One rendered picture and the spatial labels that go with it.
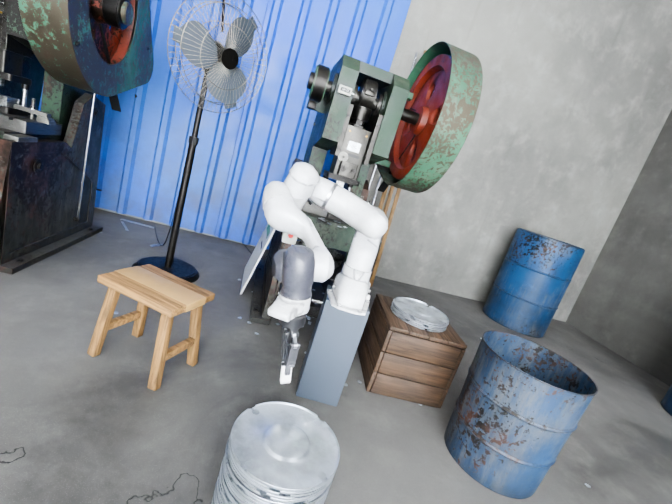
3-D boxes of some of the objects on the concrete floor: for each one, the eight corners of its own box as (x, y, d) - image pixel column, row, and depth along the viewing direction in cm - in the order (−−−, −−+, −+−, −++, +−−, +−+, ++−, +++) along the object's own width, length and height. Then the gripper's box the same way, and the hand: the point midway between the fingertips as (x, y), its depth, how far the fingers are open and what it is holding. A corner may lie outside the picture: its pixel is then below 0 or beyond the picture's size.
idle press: (45, 293, 169) (99, -152, 129) (-224, 239, 149) (-261, -312, 108) (155, 224, 315) (197, 4, 274) (27, 192, 294) (51, -51, 254)
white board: (239, 294, 231) (283, 210, 221) (244, 268, 278) (280, 197, 268) (241, 295, 232) (285, 211, 221) (245, 268, 279) (282, 198, 268)
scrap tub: (566, 508, 138) (626, 402, 127) (471, 500, 128) (528, 384, 117) (500, 426, 178) (542, 340, 167) (424, 415, 168) (463, 322, 157)
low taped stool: (84, 354, 140) (96, 273, 132) (135, 332, 162) (149, 262, 155) (155, 393, 132) (172, 310, 124) (199, 364, 154) (216, 293, 146)
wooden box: (440, 409, 176) (467, 346, 168) (366, 391, 171) (390, 326, 163) (418, 363, 215) (439, 310, 207) (357, 347, 210) (376, 293, 202)
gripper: (312, 321, 99) (302, 395, 106) (300, 300, 110) (292, 367, 117) (285, 322, 96) (276, 398, 103) (275, 300, 107) (268, 370, 114)
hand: (286, 372), depth 109 cm, fingers closed
